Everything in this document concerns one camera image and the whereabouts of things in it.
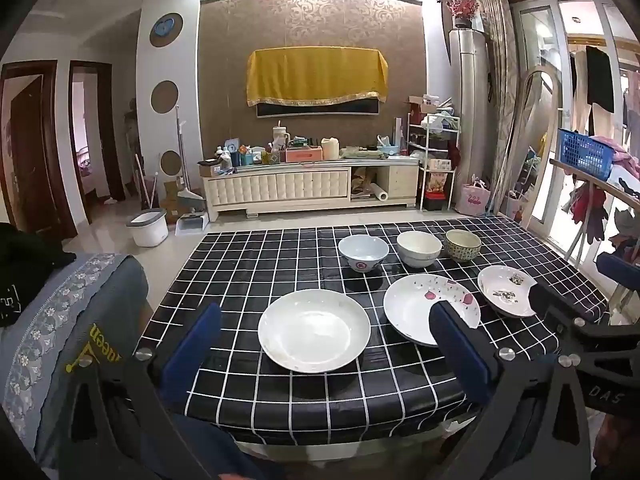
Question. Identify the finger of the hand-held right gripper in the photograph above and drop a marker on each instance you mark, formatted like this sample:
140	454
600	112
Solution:
617	266
555	305

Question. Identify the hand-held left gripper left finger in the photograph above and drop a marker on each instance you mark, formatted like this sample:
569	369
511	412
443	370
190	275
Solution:
192	347

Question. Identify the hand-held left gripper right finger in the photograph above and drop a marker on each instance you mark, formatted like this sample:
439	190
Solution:
462	355

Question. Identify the small white patterned plate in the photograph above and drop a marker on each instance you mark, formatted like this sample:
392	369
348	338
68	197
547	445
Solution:
502	290

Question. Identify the white plate with pink flowers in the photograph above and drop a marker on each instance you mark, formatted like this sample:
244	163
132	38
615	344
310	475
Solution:
415	305

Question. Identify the large plain white plate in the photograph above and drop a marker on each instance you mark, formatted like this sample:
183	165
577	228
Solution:
314	330

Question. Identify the folding clothes rack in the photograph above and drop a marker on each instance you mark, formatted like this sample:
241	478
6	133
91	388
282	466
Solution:
590	195

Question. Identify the black checkered tablecloth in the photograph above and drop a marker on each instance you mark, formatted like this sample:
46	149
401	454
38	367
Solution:
240	270

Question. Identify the dark cloth with yellow print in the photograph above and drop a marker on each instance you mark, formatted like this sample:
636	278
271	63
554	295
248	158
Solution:
97	347

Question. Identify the green patterned bowl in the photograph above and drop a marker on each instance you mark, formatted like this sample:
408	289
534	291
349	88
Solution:
462	245

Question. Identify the plain white bowl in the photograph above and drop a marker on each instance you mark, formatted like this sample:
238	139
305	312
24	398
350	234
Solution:
419	247

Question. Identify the blue plastic basket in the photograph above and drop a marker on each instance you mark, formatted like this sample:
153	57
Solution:
585	152

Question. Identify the grey dustpan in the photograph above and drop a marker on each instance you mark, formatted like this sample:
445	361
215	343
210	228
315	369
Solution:
191	222

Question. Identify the white mop bucket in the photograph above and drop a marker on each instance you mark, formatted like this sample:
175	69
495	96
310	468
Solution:
147	227

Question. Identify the pink bag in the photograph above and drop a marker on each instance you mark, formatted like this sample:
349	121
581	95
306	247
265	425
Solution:
472	199

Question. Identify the arched standing mirror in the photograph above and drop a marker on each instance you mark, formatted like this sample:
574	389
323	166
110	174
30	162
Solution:
530	125

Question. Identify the white paper roll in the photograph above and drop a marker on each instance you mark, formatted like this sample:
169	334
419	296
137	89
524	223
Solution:
379	193

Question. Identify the cream television cabinet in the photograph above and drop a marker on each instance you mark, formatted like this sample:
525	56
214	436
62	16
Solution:
280	185

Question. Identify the black printed garment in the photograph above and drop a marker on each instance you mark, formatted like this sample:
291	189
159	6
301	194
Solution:
27	260

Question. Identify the white shelf rack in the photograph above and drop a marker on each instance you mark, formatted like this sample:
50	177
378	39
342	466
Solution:
435	160

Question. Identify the standing air conditioner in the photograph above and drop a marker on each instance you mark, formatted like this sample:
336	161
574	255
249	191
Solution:
470	110

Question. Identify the pink flat box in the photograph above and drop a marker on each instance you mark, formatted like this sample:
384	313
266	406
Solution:
304	154

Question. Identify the white jug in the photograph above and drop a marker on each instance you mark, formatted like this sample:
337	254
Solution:
280	137

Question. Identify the patterned beige curtain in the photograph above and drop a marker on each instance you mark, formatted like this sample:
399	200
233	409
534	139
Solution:
495	60

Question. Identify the beige canister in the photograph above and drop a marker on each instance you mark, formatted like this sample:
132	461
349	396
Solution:
330	149

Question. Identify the dark brown wooden door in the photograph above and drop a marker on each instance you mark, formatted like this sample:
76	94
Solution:
30	150

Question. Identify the black television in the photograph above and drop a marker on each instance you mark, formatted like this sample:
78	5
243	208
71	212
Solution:
320	108

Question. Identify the vase with red flowers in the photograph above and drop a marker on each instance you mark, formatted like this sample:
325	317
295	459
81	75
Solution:
462	10

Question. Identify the yellow cloth cover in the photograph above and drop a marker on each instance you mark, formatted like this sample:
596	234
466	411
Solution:
317	75

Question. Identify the round brown wall disc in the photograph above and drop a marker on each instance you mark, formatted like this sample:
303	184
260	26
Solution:
170	162
165	97

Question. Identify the brown door frame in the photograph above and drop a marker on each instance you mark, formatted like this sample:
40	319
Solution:
107	135

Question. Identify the round wall disc with blue plate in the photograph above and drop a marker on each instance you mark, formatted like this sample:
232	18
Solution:
165	30

